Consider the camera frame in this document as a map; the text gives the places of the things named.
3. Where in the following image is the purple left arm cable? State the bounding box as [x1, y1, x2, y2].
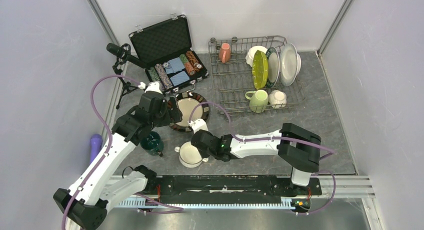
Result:
[61, 75, 185, 230]

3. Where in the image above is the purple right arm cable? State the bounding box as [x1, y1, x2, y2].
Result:
[188, 101, 337, 216]

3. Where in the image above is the white two-handled soup cup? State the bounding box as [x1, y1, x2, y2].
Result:
[174, 142, 209, 168]

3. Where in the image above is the green scalloped plate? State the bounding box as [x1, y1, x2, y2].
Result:
[252, 51, 269, 90]

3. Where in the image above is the white plain plate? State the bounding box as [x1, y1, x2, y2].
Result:
[279, 43, 300, 86]

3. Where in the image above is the dark green mug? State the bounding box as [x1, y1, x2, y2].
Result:
[140, 131, 164, 157]

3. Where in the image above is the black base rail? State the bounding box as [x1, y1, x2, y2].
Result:
[141, 175, 323, 204]

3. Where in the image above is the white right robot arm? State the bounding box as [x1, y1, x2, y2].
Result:
[189, 119, 321, 194]

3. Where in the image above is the black poker chip case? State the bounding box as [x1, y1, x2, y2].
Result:
[128, 14, 209, 95]

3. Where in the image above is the light green mug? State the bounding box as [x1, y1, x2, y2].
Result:
[244, 90, 269, 113]

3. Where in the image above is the orange mug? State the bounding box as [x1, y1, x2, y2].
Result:
[219, 43, 231, 63]

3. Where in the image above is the teal rimmed patterned plate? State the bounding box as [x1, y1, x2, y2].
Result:
[265, 47, 280, 88]

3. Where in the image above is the white scalloped bowl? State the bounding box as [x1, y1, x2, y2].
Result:
[245, 46, 268, 67]

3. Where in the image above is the small white cup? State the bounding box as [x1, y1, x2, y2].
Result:
[268, 90, 287, 109]

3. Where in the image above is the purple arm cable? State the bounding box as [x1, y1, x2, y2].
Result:
[61, 75, 185, 230]
[188, 101, 337, 216]

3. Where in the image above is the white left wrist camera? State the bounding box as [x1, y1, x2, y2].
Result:
[137, 81, 163, 95]

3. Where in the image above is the dark striped plate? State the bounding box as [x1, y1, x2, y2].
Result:
[169, 92, 210, 132]

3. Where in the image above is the black microphone on tripod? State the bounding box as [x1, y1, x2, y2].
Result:
[106, 43, 146, 109]

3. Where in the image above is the purple cylinder object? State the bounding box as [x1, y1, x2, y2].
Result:
[89, 134, 103, 163]

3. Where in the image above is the grey wire dish rack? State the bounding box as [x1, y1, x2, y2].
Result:
[208, 36, 288, 116]

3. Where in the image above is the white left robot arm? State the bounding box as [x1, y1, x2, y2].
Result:
[53, 90, 182, 229]

